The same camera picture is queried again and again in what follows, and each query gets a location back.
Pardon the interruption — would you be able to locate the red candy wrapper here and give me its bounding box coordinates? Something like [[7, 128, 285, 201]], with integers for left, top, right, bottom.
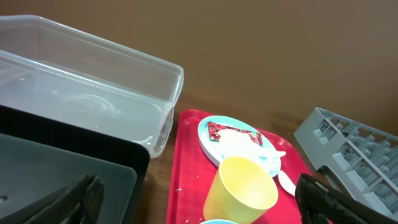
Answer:
[[208, 121, 263, 146]]

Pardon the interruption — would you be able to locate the black plastic tray bin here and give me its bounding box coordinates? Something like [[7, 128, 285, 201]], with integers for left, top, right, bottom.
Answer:
[[1, 106, 150, 223]]

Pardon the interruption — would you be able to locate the light blue bowl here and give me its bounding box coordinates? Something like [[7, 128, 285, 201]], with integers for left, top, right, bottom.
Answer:
[[200, 219, 237, 224]]

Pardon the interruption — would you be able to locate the yellow plastic cup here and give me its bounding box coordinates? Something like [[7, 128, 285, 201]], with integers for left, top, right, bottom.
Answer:
[[203, 156, 279, 223]]

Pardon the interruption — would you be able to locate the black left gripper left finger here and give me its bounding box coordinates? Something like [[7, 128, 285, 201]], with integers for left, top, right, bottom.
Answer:
[[0, 174, 105, 224]]

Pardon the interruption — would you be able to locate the clear plastic bin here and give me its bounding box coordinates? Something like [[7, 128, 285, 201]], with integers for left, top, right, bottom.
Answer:
[[1, 15, 184, 157]]

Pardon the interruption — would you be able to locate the light blue plate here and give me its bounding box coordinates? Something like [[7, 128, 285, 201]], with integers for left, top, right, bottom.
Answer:
[[198, 116, 281, 177]]

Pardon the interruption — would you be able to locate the white napkin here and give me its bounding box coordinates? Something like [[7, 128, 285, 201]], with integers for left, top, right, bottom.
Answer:
[[218, 129, 286, 165]]

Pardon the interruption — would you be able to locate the grey dishwasher rack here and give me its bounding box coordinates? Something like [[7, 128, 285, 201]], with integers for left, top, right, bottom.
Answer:
[[294, 108, 397, 220]]

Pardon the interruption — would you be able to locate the red serving tray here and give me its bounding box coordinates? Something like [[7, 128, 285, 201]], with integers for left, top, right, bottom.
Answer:
[[166, 110, 301, 224]]

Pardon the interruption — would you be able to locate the white plastic spoon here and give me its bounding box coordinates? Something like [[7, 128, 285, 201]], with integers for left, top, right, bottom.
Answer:
[[277, 170, 296, 197]]

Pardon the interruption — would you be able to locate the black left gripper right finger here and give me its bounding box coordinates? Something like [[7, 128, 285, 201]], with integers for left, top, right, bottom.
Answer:
[[295, 174, 397, 224]]

